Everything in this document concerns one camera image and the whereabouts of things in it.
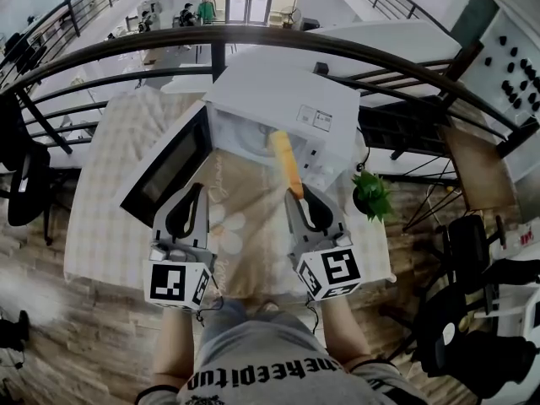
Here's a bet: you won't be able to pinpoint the black office chair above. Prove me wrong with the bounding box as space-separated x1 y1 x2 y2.
379 213 540 397
0 93 54 246

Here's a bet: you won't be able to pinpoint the person's left forearm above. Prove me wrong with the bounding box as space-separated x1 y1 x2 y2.
151 308 196 390

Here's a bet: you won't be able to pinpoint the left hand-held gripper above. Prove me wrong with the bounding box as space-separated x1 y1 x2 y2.
142 182 219 311

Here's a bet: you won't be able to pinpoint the wooden side table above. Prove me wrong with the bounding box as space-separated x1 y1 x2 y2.
436 122 518 213

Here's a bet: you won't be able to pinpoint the black bag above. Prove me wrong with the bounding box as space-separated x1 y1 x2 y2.
0 310 31 352

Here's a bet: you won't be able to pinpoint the white microwave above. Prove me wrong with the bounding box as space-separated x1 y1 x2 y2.
119 63 362 230

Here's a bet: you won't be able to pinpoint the person's grey printed shirt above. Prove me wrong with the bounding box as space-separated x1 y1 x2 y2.
134 310 427 405

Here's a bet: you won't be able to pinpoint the person's right forearm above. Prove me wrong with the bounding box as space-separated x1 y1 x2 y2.
320 295 373 370

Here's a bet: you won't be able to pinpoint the black curved railing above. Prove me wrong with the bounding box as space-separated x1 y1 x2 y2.
0 25 528 159

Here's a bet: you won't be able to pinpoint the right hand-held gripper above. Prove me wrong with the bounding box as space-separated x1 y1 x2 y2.
284 183 365 302

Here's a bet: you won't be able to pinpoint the person's grey trousers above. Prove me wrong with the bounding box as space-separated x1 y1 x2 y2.
201 300 251 331

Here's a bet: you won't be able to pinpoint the black cord with ring end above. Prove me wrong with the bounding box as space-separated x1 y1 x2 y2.
356 128 372 173

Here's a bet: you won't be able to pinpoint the table with checkered cloth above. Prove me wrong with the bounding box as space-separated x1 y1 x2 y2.
62 89 397 299

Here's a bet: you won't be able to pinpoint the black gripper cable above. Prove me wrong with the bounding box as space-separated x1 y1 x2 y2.
305 300 322 335
196 276 224 327

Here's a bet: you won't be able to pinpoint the green hanging garment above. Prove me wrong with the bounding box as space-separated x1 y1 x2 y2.
197 0 218 24

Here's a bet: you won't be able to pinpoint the white shelf with black items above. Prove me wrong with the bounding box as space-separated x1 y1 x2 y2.
457 8 540 181

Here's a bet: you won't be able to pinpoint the green potted plant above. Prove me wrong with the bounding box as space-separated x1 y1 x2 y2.
350 170 396 223

